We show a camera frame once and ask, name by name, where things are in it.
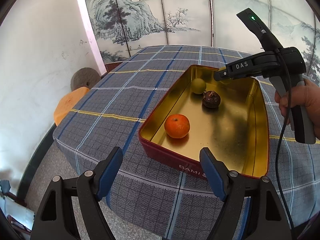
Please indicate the person's right hand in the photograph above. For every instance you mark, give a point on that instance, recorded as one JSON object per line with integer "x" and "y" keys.
{"x": 312, "y": 105}

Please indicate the round grey millstone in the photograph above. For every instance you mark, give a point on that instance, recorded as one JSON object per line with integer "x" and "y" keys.
{"x": 83, "y": 77}

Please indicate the orange tangerine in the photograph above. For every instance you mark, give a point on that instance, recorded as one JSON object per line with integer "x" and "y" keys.
{"x": 177, "y": 126}

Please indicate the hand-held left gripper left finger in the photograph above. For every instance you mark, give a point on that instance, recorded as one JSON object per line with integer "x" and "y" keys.
{"x": 111, "y": 170}

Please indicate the red tin box gold interior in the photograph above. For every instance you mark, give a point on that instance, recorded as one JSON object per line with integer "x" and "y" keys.
{"x": 225, "y": 135}

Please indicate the orange round cushion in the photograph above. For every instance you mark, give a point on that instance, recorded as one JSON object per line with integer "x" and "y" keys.
{"x": 67, "y": 105}

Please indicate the dark wooden furniture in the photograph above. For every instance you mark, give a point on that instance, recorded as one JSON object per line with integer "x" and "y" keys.
{"x": 11, "y": 197}

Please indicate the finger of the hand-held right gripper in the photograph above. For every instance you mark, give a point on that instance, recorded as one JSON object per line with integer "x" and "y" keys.
{"x": 237, "y": 68}

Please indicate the dark brown mangosteen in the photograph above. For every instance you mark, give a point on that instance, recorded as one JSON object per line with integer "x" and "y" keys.
{"x": 211, "y": 100}

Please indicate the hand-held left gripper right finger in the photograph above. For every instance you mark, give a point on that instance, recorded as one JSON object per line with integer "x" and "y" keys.
{"x": 211, "y": 172}

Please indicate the landscape painted folding screen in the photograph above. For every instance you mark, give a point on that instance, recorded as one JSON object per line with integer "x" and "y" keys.
{"x": 150, "y": 17}

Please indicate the green round fruit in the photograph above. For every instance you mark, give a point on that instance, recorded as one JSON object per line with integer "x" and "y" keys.
{"x": 198, "y": 86}
{"x": 226, "y": 81}

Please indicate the grey plaid tablecloth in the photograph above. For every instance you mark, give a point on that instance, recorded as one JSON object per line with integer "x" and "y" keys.
{"x": 125, "y": 100}

